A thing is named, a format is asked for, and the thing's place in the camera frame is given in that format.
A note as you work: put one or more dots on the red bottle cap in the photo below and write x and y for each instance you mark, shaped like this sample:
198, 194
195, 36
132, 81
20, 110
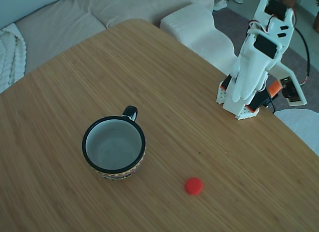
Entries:
194, 185

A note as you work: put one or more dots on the orange and black clamp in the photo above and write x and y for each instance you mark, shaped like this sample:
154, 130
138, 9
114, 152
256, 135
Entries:
227, 82

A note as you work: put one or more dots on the grey rug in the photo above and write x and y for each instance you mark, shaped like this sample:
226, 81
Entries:
299, 65

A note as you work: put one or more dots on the brown wicker basket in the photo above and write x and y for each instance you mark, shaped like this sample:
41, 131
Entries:
289, 0

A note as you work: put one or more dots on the dark round pot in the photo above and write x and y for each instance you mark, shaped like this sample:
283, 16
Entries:
316, 23

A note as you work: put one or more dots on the white textured chair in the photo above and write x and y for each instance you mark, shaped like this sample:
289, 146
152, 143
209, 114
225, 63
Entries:
199, 30

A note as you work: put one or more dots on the black rimmed patterned mug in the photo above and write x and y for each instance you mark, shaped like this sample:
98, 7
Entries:
99, 142

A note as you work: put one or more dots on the beige sofa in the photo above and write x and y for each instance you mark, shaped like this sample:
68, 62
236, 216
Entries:
62, 25

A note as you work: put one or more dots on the white knitted blanket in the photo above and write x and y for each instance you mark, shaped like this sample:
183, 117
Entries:
10, 55

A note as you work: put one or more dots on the flat white camera mount plate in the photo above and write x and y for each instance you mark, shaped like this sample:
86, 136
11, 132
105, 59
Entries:
286, 71

